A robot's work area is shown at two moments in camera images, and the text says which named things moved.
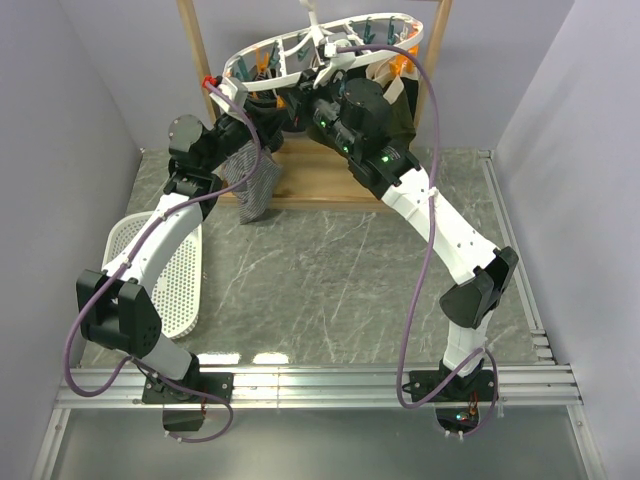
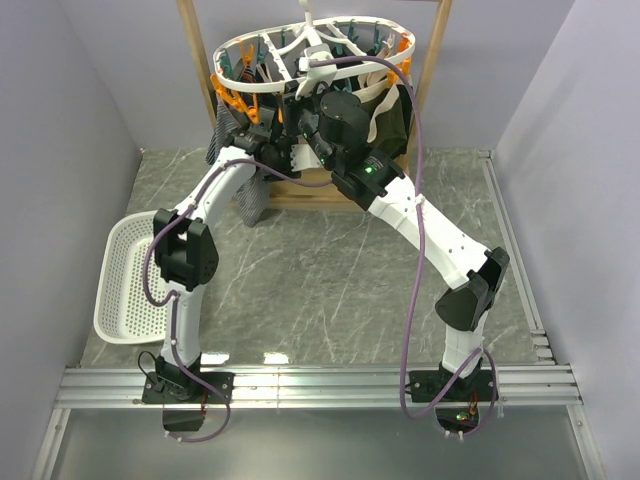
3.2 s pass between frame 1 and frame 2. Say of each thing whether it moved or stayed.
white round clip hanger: moved
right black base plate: stayed
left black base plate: stayed
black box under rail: stayed
